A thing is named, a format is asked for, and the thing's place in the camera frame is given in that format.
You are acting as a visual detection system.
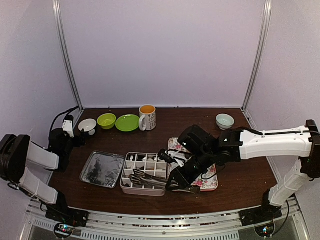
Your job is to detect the green plate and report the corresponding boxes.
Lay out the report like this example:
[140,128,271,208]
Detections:
[115,114,140,132]

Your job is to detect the metal tongs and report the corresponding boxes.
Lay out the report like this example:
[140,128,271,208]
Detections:
[128,168,201,195]

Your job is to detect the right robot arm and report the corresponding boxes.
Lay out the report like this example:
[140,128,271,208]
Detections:
[165,119,320,221]

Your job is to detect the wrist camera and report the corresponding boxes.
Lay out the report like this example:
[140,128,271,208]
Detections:
[62,114,74,138]
[158,149,193,167]

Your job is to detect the left aluminium frame post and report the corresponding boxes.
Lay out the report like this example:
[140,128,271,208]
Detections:
[52,0,84,111]

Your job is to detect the front aluminium rail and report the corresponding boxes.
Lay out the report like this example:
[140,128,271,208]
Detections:
[19,204,311,240]

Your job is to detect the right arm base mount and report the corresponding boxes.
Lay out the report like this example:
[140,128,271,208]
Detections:
[238,205,282,238]

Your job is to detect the right aluminium frame post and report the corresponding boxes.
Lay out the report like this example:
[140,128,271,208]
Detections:
[241,0,272,112]

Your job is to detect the floral pink tray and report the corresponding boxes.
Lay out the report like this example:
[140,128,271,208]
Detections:
[167,137,219,192]

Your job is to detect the white mug with orange inside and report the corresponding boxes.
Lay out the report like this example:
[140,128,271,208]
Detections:
[138,104,157,131]

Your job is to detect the green bowl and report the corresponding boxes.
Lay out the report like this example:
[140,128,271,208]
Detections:
[97,113,117,130]

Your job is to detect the pink bunny tin lid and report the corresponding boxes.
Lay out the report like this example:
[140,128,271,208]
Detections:
[79,151,125,189]

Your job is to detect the aluminium frame post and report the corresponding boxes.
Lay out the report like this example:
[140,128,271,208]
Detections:
[241,0,272,112]
[52,0,84,111]

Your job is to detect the white black bowl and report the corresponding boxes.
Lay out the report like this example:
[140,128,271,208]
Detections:
[78,118,97,136]

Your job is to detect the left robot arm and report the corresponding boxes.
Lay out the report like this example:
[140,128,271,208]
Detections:
[0,128,85,222]

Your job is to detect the pale blue ceramic bowl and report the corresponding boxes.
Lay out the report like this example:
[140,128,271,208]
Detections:
[215,113,235,130]

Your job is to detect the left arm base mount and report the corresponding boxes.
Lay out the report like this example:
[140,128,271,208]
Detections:
[45,192,89,240]

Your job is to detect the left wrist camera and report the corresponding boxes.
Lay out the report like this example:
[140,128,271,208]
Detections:
[62,114,74,138]

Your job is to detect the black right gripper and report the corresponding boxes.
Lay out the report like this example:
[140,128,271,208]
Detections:
[165,148,215,191]

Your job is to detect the pink tin box with dividers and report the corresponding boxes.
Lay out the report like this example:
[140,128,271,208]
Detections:
[120,152,168,197]

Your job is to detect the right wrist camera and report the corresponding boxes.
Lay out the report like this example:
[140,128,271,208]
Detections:
[158,149,193,167]

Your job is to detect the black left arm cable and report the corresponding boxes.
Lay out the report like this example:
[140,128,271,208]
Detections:
[48,106,80,136]

